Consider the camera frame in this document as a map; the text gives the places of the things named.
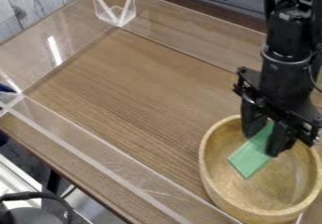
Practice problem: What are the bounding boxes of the black metal clamp plate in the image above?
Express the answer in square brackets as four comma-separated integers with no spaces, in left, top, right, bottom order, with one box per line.
[41,196,93,224]

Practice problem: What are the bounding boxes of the black cable loop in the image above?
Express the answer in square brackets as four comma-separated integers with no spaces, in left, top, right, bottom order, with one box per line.
[0,191,75,224]

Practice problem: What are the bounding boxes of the green rectangular block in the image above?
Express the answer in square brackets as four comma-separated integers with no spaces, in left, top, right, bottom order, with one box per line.
[227,121,274,179]

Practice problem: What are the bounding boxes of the clear acrylic corner bracket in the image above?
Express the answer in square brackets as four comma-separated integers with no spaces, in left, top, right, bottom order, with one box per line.
[93,0,136,27]

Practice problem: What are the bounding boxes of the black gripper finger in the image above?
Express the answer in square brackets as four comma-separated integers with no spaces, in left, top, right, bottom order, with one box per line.
[240,98,268,138]
[266,120,297,157]

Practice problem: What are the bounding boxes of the brown wooden bowl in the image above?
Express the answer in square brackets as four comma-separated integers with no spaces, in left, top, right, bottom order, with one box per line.
[199,115,322,224]

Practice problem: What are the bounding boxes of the clear acrylic front wall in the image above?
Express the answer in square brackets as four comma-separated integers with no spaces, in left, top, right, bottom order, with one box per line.
[0,73,244,224]

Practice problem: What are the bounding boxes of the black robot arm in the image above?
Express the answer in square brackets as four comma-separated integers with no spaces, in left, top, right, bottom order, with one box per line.
[232,0,322,157]

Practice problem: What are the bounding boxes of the black table leg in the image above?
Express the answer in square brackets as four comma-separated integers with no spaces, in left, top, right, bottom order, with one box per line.
[47,170,61,194]

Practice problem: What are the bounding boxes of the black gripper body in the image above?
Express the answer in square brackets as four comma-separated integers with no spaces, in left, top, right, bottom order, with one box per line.
[232,59,322,147]

